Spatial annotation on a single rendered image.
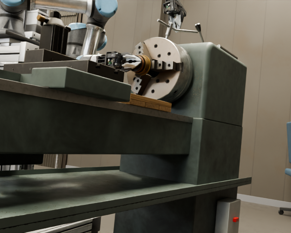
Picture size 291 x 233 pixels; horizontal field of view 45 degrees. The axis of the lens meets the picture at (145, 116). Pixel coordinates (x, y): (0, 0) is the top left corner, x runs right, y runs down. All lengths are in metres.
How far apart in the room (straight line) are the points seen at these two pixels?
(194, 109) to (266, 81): 3.18
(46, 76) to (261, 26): 4.26
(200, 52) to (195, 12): 3.63
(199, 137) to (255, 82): 3.23
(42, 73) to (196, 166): 0.95
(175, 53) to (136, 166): 0.65
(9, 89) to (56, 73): 0.14
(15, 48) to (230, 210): 1.34
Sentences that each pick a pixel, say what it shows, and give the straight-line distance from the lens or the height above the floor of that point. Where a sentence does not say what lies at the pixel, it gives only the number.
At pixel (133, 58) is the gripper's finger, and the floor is 1.09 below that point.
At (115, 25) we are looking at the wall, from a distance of 5.98.
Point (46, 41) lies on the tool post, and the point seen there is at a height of 1.06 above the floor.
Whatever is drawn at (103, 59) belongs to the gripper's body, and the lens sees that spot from 1.61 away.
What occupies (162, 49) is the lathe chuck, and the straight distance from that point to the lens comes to 1.71.
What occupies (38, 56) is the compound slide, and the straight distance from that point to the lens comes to 1.28.
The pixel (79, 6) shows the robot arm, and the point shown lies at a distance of 1.76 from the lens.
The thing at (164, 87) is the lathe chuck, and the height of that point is 0.99.
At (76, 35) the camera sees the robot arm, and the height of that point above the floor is 1.31.
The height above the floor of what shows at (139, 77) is 1.02.
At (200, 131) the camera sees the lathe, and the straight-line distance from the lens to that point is 1.71.
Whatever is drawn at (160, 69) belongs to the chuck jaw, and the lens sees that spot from 1.62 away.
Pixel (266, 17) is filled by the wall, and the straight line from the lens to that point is 5.09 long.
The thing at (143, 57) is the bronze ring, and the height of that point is 1.11.
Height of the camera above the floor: 0.77
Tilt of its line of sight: 3 degrees up
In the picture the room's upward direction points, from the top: 6 degrees clockwise
